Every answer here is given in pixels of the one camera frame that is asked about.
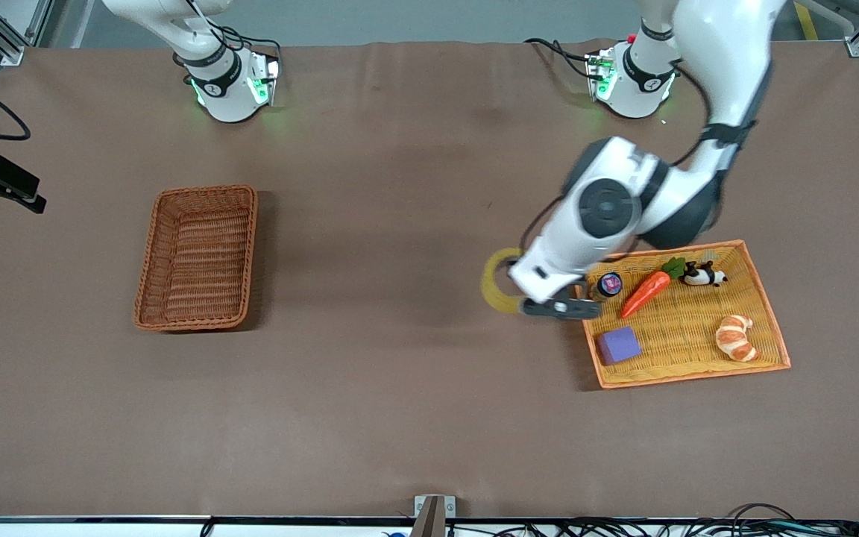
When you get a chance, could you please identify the clear yellowish tape roll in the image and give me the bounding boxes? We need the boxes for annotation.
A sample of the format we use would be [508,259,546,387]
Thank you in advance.
[481,247,529,315]

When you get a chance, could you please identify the brown wicker basket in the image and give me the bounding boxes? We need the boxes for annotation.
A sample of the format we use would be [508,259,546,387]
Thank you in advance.
[133,185,259,332]

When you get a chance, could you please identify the yellow orange-rimmed wicker basket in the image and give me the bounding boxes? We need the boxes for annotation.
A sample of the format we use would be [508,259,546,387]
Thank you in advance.
[575,239,792,390]

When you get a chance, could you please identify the purple foam cube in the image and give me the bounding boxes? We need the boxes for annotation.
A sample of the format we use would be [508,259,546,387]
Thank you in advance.
[597,326,643,366]

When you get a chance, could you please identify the orange toy carrot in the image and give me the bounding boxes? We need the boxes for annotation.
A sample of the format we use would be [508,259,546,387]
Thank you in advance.
[621,257,687,319]

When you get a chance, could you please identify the black white panda figurine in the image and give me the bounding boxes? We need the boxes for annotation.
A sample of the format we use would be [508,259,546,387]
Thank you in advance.
[683,260,729,288]

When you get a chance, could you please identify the toy croissant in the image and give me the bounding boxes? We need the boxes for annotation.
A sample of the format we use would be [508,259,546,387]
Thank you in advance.
[715,314,760,362]

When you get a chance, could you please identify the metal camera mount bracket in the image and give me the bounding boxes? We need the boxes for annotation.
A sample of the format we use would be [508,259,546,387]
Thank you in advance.
[414,494,456,537]

